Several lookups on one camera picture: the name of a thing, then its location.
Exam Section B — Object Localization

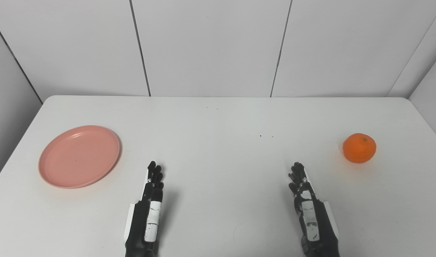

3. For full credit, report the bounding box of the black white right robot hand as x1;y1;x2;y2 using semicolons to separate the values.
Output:
289;162;341;257

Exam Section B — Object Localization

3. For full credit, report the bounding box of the orange fruit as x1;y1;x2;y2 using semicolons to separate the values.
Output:
343;133;377;164

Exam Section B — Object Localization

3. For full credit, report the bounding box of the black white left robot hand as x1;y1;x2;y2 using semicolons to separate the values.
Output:
124;161;165;257

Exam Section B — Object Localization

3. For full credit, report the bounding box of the pink round plate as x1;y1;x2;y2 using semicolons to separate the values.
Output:
39;125;121;189

